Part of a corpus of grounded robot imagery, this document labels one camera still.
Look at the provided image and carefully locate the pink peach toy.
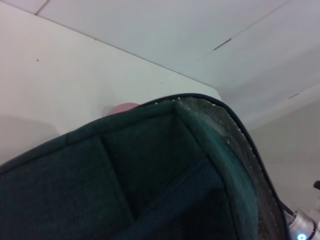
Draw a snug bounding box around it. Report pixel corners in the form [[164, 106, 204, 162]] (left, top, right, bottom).
[[109, 101, 141, 116]]

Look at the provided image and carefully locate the dark teal insulated lunch bag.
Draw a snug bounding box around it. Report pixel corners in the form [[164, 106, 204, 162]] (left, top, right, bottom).
[[0, 93, 295, 240]]

